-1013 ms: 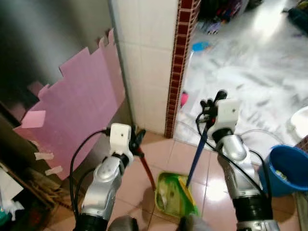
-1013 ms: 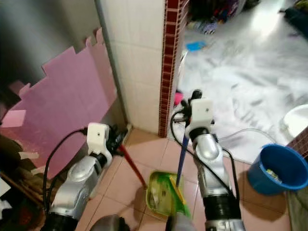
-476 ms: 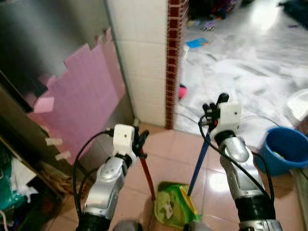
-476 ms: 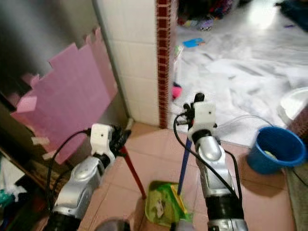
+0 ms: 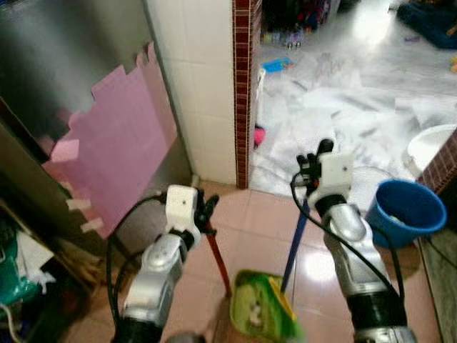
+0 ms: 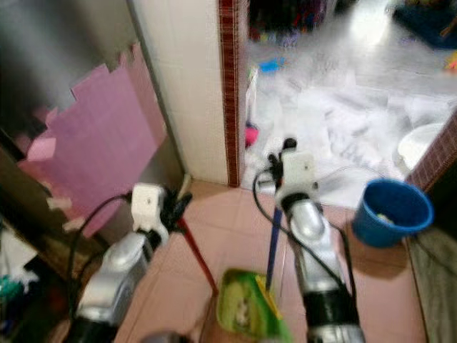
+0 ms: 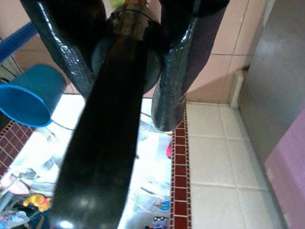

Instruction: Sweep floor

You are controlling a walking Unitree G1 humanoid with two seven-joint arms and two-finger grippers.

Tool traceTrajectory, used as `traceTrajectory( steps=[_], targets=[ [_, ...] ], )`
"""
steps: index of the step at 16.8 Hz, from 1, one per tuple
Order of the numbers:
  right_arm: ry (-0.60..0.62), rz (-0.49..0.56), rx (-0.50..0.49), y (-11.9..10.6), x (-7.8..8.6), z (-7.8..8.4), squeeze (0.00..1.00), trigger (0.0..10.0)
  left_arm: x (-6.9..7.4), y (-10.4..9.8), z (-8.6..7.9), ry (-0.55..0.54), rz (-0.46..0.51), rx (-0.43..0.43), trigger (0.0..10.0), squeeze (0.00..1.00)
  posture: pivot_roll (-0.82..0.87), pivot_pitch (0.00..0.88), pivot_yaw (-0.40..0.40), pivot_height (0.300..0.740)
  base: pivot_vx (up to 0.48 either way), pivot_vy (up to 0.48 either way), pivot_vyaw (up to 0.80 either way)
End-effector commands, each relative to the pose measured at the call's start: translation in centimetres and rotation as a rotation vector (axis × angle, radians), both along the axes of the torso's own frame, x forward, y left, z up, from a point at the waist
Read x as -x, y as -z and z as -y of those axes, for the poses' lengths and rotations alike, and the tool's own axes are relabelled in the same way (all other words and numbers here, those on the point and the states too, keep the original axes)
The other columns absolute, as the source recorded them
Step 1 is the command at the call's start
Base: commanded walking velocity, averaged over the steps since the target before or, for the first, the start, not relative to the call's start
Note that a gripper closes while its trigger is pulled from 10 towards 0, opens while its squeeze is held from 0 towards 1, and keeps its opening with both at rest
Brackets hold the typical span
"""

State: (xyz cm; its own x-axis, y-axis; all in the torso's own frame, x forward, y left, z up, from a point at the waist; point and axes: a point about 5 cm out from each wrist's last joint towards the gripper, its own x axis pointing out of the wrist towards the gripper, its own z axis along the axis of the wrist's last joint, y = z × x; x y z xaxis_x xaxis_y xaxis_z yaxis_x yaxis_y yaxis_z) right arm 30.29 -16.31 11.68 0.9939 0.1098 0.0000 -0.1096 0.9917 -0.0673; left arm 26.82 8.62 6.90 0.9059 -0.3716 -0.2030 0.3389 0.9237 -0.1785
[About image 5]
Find green dustpan with red handle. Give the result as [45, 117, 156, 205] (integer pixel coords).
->
[204, 220, 306, 342]

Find small blue floor toy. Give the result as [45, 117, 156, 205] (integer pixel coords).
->
[261, 56, 291, 74]

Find small pink object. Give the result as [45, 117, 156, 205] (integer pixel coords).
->
[253, 124, 267, 148]

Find red mosaic tile trim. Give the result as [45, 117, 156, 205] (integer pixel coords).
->
[231, 0, 262, 190]

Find blue plastic bucket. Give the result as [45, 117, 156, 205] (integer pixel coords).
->
[365, 178, 448, 250]

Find white round basin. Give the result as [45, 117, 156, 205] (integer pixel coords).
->
[406, 123, 457, 179]

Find pink tile-pattern sheet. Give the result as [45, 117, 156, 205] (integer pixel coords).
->
[41, 41, 180, 240]

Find shelf with colourful items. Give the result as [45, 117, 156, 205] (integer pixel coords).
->
[260, 0, 341, 48]

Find dark blue mat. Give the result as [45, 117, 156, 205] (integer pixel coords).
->
[396, 0, 457, 50]

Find white crumpled paper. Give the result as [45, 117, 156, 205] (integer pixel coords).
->
[13, 230, 56, 295]

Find teal plastic bag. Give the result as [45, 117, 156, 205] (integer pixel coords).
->
[0, 214, 45, 307]

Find grey metal door panel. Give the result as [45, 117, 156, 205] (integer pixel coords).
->
[0, 0, 195, 259]

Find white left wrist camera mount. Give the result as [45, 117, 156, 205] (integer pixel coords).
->
[165, 184, 199, 234]

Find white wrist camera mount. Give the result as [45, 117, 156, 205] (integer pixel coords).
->
[316, 151, 355, 202]
[165, 184, 199, 234]

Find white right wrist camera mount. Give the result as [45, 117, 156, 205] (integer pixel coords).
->
[316, 151, 355, 202]

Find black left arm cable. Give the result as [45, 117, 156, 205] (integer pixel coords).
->
[105, 194, 169, 319]

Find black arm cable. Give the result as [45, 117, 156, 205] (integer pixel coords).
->
[105, 194, 169, 319]
[288, 174, 406, 304]

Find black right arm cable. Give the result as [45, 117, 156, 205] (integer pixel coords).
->
[288, 174, 406, 304]

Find low red mosaic tile wall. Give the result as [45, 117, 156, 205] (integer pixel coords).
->
[416, 131, 457, 196]

